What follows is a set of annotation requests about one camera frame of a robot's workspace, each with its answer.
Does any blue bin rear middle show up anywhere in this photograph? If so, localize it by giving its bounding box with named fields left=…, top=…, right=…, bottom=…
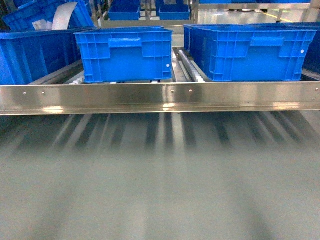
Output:
left=108, top=0, right=141, bottom=21

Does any blue bin far left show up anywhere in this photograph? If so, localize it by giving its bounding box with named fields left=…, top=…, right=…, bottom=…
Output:
left=0, top=27, right=96, bottom=85

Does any blue bin rear row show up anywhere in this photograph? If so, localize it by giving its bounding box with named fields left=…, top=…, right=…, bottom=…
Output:
left=2, top=0, right=94, bottom=31

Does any blue bin rear right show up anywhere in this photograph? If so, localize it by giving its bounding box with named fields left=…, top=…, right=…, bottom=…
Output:
left=158, top=0, right=191, bottom=20

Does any white curved sheet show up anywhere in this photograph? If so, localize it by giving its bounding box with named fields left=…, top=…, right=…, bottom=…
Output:
left=51, top=2, right=78, bottom=31

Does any steel shelf rack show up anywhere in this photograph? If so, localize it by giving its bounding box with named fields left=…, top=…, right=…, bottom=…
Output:
left=0, top=0, right=320, bottom=116

